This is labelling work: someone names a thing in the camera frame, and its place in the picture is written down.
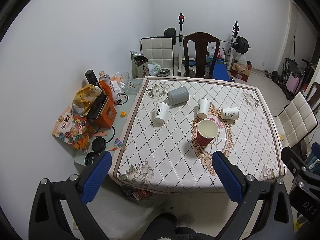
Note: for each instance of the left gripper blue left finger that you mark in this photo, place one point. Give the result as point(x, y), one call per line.
point(47, 218)

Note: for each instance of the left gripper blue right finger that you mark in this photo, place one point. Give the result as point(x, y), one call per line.
point(275, 219)

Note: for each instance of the red ribbed paper cup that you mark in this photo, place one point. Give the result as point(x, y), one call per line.
point(206, 131)

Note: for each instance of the white paper cup right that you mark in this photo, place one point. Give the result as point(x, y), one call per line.
point(230, 113)

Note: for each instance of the white paper cup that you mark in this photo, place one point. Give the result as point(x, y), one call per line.
point(230, 113)
point(203, 106)
point(161, 111)

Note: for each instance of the white paper cup centre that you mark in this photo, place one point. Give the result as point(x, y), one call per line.
point(203, 106)

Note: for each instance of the grey paper cup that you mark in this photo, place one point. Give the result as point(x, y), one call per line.
point(178, 95)

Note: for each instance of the white paper cup far left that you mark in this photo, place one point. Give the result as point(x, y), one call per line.
point(161, 111)

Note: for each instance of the blue denim clothing pile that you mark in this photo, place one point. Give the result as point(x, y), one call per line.
point(312, 162)

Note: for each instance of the black round lid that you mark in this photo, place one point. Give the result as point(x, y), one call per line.
point(98, 145)

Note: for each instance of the snack package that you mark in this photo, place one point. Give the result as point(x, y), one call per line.
point(72, 129)

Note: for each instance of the cream padded chair right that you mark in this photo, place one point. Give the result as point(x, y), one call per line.
point(295, 121)

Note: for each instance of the cream padded chair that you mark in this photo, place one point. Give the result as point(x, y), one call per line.
point(160, 55)
point(295, 121)

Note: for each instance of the dark wooden chair far right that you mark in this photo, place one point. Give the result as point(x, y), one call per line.
point(313, 96)

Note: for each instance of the dark wooden chair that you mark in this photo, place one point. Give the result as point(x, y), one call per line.
point(201, 40)
point(313, 96)

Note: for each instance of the floral patterned tablecloth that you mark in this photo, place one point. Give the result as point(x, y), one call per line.
point(175, 126)

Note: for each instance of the orange box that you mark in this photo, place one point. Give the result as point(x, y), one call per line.
point(107, 114)

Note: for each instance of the yellow plastic bag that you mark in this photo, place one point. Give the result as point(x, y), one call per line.
point(85, 98)

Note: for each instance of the pink suitcase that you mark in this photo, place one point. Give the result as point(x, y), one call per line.
point(293, 83)

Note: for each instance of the cardboard box with red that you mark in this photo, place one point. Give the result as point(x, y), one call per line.
point(241, 71)

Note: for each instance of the blue weight bench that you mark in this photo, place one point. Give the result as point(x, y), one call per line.
point(220, 72)

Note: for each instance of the black cylinder speaker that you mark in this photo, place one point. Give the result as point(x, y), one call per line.
point(91, 78)

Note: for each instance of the barbell with black plates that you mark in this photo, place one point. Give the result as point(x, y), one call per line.
point(241, 45)

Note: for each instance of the white squat rack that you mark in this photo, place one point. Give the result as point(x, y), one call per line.
point(229, 55)

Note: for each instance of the cream padded chair back left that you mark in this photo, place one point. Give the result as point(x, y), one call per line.
point(160, 55)

